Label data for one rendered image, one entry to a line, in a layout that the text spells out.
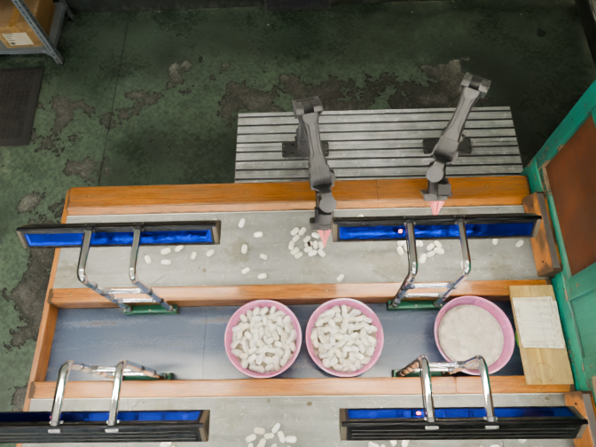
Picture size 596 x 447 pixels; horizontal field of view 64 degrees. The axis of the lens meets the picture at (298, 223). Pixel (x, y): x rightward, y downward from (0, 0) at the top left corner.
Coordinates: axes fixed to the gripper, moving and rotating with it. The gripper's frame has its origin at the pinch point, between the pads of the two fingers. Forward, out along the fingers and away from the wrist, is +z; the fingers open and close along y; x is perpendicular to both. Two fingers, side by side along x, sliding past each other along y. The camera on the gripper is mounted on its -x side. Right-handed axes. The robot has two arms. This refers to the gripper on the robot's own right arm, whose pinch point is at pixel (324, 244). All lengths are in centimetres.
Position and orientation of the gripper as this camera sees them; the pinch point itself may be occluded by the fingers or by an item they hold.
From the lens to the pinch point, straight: 172.9
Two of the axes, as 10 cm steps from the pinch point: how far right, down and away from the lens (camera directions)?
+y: 10.0, -0.3, -0.3
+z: 0.3, 9.5, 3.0
